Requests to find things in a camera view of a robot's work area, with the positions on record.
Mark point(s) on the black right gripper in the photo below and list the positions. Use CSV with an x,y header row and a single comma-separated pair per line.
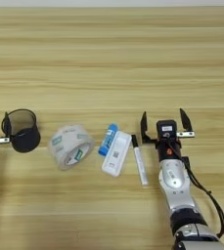
x,y
167,151

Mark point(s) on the clear packing tape roll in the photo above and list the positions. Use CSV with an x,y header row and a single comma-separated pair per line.
x,y
64,143

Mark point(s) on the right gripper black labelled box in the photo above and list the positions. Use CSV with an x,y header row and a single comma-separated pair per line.
x,y
166,125

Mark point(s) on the black mesh pen cup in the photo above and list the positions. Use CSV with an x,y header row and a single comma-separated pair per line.
x,y
25,140

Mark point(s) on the white marker with black cap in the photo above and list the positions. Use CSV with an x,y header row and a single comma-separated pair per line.
x,y
139,162

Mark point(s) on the white plastic case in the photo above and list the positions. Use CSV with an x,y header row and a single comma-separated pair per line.
x,y
117,154

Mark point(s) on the blue glue stick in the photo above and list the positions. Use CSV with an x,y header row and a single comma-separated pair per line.
x,y
107,140

